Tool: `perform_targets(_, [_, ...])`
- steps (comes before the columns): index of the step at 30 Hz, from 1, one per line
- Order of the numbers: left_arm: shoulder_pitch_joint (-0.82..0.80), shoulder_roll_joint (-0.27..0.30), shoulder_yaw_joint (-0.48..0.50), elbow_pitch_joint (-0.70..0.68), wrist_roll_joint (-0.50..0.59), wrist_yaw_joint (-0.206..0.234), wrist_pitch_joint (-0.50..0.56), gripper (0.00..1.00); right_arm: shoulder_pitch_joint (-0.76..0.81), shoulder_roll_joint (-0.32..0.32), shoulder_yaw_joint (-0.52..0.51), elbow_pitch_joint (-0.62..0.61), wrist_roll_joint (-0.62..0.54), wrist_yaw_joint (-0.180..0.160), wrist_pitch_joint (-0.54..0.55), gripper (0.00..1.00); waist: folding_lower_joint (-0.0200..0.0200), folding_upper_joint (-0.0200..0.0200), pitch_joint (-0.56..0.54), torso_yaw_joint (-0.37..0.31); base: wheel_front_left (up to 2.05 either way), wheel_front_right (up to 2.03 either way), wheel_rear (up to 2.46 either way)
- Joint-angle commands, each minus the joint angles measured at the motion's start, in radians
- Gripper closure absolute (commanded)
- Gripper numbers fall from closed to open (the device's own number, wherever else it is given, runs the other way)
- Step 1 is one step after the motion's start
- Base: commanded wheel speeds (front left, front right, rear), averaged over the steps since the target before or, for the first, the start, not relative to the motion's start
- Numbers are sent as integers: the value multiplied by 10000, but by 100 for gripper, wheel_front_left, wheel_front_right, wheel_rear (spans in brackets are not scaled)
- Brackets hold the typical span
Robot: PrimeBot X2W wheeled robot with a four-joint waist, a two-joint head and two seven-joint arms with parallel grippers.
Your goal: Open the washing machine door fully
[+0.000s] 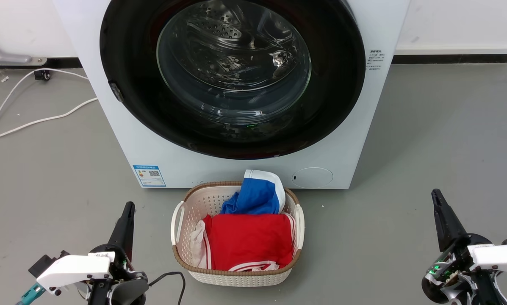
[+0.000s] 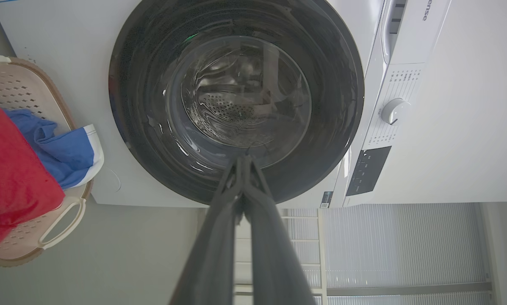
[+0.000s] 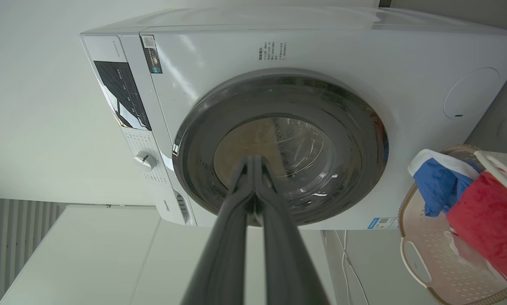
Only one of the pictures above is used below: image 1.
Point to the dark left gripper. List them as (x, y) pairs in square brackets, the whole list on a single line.
[(126, 288)]

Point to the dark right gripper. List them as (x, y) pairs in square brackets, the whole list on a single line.
[(452, 271)]

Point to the round black glass washer door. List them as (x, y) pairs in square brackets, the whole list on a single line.
[(130, 63)]

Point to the white front-load washing machine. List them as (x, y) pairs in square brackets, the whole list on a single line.
[(363, 127)]

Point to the metal door hinge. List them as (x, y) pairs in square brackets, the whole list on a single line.
[(117, 91)]

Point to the blue energy label sticker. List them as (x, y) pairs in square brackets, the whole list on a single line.
[(149, 176)]

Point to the white cloth piece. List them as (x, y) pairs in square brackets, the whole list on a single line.
[(197, 243)]

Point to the cream woven plastic laundry basket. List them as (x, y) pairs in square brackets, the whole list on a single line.
[(202, 199)]

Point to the red garment with white stripes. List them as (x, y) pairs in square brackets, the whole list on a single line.
[(249, 239)]

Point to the blue and white garment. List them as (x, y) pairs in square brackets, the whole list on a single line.
[(255, 197)]

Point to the round white filter cover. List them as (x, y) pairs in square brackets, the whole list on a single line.
[(312, 177)]

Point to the black skirting strip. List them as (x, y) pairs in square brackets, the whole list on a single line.
[(62, 62), (448, 59)]

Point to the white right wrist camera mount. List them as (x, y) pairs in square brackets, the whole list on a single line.
[(499, 256)]

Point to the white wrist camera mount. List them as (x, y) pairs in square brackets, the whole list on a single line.
[(75, 269), (499, 256)]

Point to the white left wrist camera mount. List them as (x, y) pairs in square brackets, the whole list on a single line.
[(75, 269)]

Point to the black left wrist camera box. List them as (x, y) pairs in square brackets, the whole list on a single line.
[(45, 262)]

